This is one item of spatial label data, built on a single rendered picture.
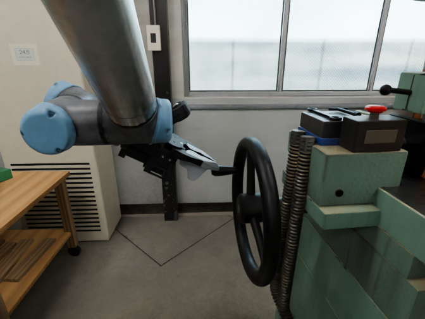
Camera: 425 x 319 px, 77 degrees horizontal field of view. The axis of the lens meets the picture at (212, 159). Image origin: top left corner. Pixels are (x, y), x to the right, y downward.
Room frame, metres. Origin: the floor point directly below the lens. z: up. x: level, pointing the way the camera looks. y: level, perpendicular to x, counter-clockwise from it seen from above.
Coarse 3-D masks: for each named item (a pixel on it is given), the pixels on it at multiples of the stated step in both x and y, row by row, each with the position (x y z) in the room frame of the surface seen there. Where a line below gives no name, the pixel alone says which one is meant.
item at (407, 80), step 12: (408, 72) 0.52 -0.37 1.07; (420, 72) 0.51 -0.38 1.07; (408, 84) 0.51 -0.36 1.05; (420, 84) 0.49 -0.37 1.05; (396, 96) 0.53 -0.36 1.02; (408, 96) 0.51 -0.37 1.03; (420, 96) 0.48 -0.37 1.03; (396, 108) 0.53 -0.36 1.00; (408, 108) 0.50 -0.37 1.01; (420, 108) 0.47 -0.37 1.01
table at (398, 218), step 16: (288, 144) 0.74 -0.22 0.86; (416, 176) 0.43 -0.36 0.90; (384, 192) 0.37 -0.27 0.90; (400, 192) 0.36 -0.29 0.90; (416, 192) 0.36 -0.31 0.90; (304, 208) 0.42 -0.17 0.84; (320, 208) 0.37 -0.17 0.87; (336, 208) 0.37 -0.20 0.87; (352, 208) 0.37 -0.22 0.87; (368, 208) 0.37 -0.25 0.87; (384, 208) 0.36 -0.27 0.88; (400, 208) 0.33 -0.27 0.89; (416, 208) 0.32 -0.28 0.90; (320, 224) 0.36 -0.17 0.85; (336, 224) 0.35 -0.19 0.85; (352, 224) 0.36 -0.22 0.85; (368, 224) 0.36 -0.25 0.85; (384, 224) 0.35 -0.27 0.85; (400, 224) 0.33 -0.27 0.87; (416, 224) 0.30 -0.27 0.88; (400, 240) 0.32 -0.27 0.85; (416, 240) 0.30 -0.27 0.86; (416, 256) 0.29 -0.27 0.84
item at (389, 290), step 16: (336, 240) 0.45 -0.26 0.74; (352, 240) 0.41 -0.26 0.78; (352, 256) 0.40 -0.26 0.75; (368, 256) 0.37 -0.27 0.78; (352, 272) 0.39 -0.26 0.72; (368, 272) 0.36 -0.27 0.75; (384, 272) 0.33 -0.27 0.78; (368, 288) 0.35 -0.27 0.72; (384, 288) 0.32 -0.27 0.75; (400, 288) 0.30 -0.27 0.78; (416, 288) 0.28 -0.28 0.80; (384, 304) 0.31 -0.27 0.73; (400, 304) 0.29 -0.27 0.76; (416, 304) 0.27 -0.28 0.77
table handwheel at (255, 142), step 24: (240, 144) 0.52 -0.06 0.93; (240, 168) 0.58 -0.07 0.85; (264, 168) 0.39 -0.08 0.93; (240, 192) 0.59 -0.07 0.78; (264, 192) 0.36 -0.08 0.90; (240, 216) 0.45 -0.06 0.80; (264, 216) 0.35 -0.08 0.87; (240, 240) 0.51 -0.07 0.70; (264, 240) 0.34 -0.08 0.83; (264, 264) 0.33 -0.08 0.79
